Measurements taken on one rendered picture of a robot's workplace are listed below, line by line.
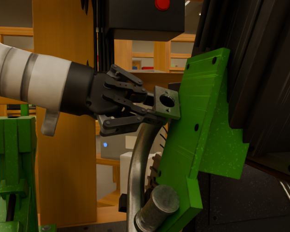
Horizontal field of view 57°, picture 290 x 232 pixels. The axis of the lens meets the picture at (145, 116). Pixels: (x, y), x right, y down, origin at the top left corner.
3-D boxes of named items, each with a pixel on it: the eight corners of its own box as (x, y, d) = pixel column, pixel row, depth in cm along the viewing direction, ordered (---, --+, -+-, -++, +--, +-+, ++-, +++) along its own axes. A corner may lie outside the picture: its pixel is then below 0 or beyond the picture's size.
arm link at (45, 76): (65, 98, 47) (28, 89, 46) (75, 47, 39) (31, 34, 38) (54, 140, 41) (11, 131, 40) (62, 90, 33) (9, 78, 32)
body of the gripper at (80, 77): (57, 87, 33) (129, 105, 36) (70, 47, 39) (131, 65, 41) (51, 123, 39) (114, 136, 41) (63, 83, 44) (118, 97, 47)
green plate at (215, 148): (236, 219, 36) (277, 65, 35) (179, 209, 34) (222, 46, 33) (198, 189, 47) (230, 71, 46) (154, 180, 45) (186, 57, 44)
